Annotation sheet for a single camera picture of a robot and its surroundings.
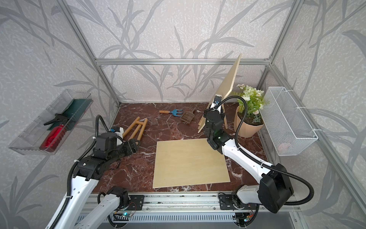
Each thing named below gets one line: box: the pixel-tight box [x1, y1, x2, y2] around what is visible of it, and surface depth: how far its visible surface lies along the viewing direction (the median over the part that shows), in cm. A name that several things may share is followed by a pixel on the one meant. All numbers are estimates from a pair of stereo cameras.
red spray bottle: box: [39, 124, 67, 153], surface depth 59 cm
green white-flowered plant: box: [233, 83, 271, 123], surface depth 85 cm
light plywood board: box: [152, 138, 231, 189], surface depth 90 cm
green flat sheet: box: [47, 98, 92, 131], surface depth 71 cm
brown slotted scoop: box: [179, 103, 199, 124], surface depth 114 cm
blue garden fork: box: [159, 109, 183, 117], surface depth 117 cm
